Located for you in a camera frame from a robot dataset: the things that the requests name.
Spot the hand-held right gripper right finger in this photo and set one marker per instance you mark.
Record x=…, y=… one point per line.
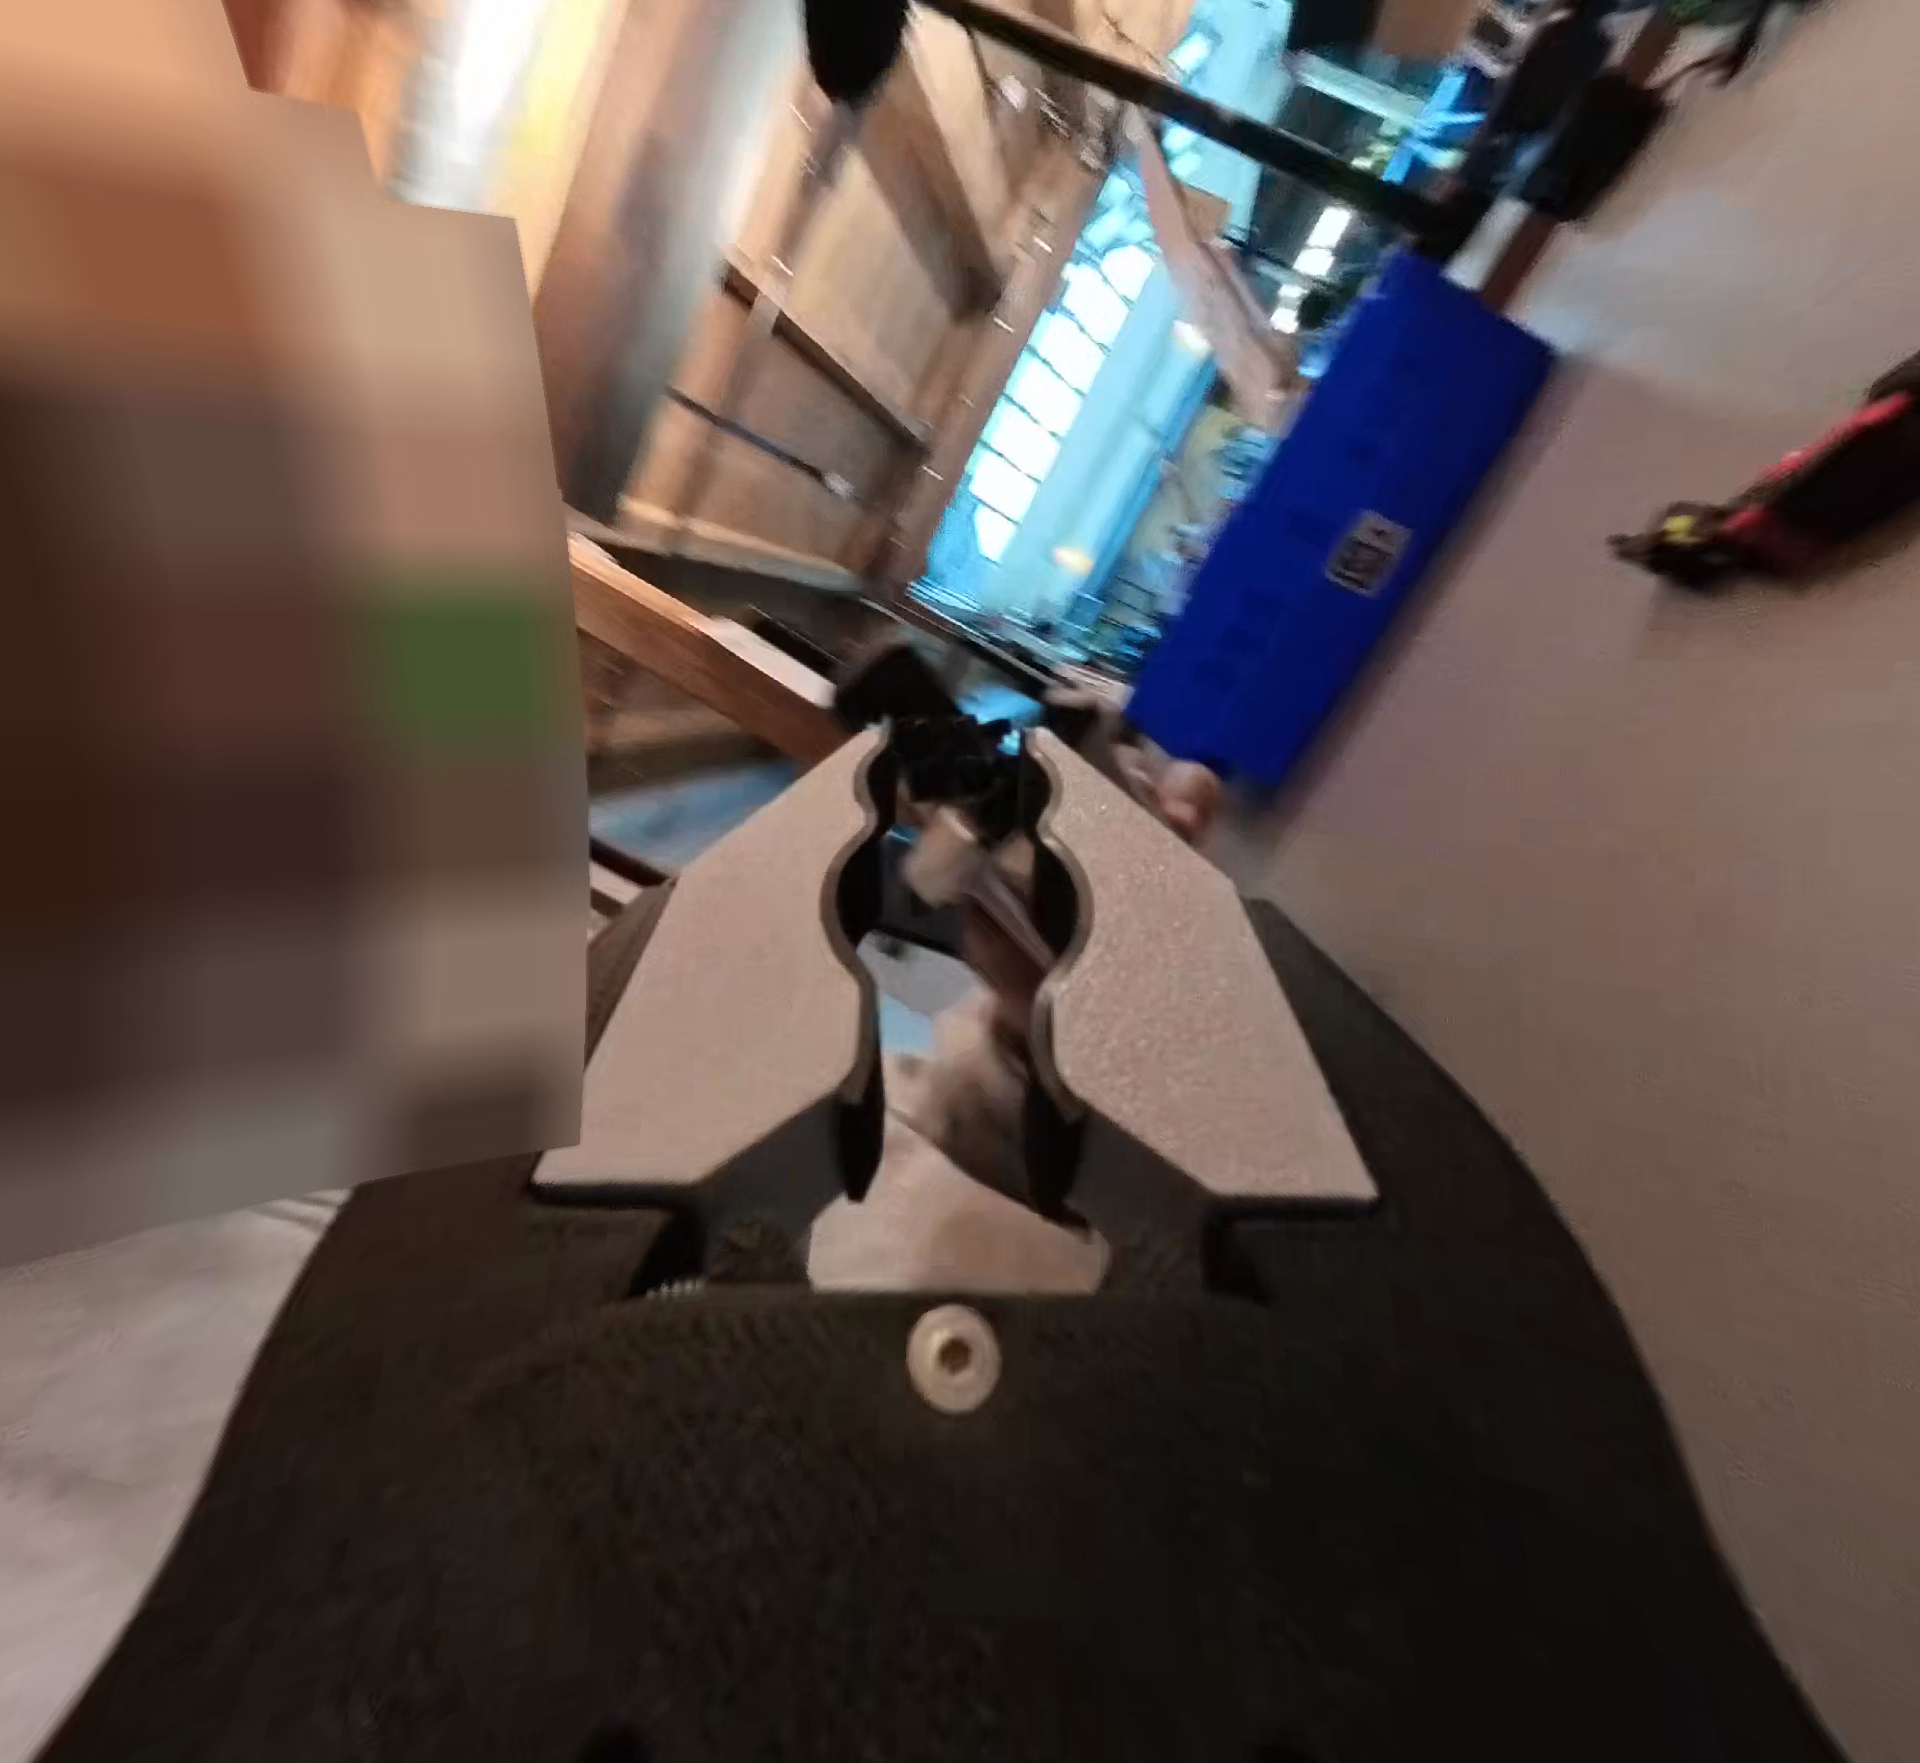
x=1201, y=1043

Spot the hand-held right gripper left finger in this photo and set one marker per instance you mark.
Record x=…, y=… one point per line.
x=721, y=1028

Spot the black lego assembly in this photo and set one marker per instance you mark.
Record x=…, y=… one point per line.
x=944, y=760

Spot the pile of loose lego pieces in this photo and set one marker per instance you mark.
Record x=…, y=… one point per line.
x=1799, y=503

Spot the large blue storage bin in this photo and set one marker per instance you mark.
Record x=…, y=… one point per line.
x=1335, y=519

